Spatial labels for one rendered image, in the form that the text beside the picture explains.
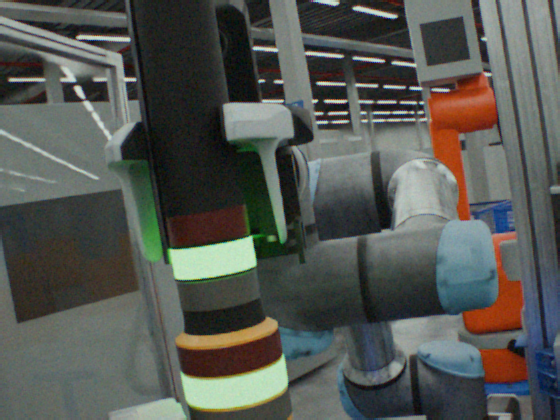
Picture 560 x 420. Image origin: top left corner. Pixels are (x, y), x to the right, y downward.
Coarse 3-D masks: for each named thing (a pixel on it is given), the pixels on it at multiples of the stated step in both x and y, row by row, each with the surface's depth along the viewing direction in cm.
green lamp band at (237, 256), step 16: (240, 240) 24; (176, 256) 24; (192, 256) 23; (208, 256) 23; (224, 256) 23; (240, 256) 24; (176, 272) 24; (192, 272) 23; (208, 272) 23; (224, 272) 23
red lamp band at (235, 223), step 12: (180, 216) 23; (192, 216) 23; (204, 216) 23; (216, 216) 23; (228, 216) 23; (240, 216) 24; (168, 228) 24; (180, 228) 23; (192, 228) 23; (204, 228) 23; (216, 228) 23; (228, 228) 23; (240, 228) 24; (168, 240) 24; (180, 240) 23; (192, 240) 23; (204, 240) 23; (216, 240) 23
